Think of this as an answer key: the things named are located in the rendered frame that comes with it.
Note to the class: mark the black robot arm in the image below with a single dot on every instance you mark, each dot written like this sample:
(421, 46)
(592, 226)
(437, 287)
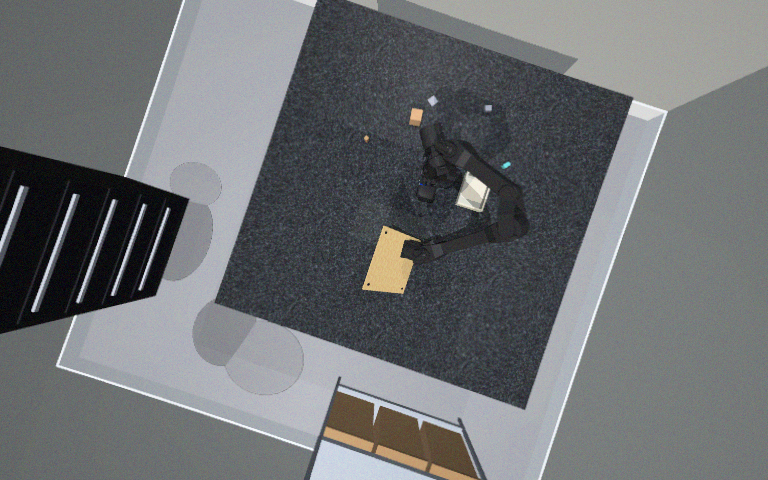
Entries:
(512, 222)

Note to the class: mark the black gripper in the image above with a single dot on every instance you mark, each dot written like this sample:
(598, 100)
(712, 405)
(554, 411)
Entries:
(427, 178)

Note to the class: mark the white open tray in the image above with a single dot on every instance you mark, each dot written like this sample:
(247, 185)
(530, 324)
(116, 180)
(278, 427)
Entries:
(472, 194)

